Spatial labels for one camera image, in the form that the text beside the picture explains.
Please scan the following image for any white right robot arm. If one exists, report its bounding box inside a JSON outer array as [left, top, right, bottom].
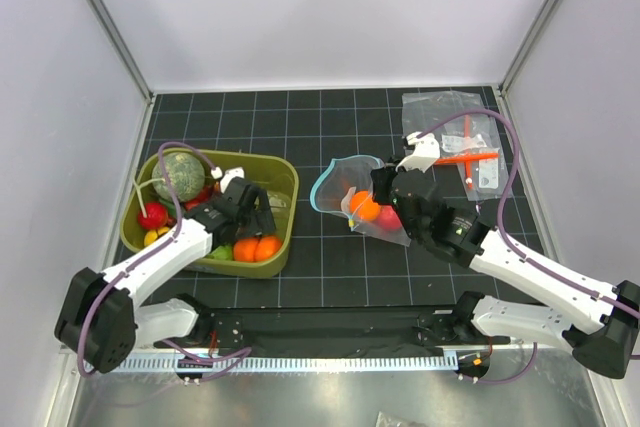
[[371, 165, 639, 380]]

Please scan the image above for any red toy radish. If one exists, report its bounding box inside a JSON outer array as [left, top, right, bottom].
[[133, 178, 169, 231]]

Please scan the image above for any orange toy tangerine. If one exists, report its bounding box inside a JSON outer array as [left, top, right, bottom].
[[349, 191, 381, 222], [254, 235, 283, 262], [233, 237, 260, 263]]

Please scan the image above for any clear zip top bag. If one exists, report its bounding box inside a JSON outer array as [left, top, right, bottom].
[[310, 155, 411, 246]]

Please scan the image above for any olive green plastic bin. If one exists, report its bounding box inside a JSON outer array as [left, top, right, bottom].
[[120, 143, 299, 278]]

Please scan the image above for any light green toy cabbage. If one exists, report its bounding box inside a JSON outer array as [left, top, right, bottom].
[[207, 244, 234, 261]]

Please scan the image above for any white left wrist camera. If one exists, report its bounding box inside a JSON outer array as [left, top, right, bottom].
[[210, 167, 245, 193]]

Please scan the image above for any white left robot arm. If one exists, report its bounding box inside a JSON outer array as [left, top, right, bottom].
[[54, 177, 276, 376]]

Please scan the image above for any perforated metal rail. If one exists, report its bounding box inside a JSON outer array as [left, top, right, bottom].
[[114, 351, 458, 374]]

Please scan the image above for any red toy strawberry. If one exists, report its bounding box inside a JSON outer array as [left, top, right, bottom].
[[183, 185, 215, 211]]

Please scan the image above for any red toy apple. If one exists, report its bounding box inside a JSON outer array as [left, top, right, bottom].
[[375, 205, 403, 232]]

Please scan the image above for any green toy melon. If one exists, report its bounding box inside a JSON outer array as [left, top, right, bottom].
[[152, 152, 205, 203]]

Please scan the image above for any yellow toy fruit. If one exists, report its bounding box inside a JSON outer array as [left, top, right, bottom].
[[143, 226, 170, 247]]

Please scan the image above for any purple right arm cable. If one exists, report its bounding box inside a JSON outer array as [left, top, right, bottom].
[[414, 107, 640, 385]]

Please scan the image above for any clear bag with orange tool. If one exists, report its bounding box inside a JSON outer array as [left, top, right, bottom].
[[402, 90, 511, 202]]

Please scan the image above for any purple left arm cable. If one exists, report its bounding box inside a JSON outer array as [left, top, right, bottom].
[[74, 141, 253, 379]]

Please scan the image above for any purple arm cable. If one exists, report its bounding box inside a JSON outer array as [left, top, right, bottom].
[[74, 141, 253, 379], [414, 107, 640, 385]]

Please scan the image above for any black grid mat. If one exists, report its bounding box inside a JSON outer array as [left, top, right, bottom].
[[141, 88, 526, 308]]

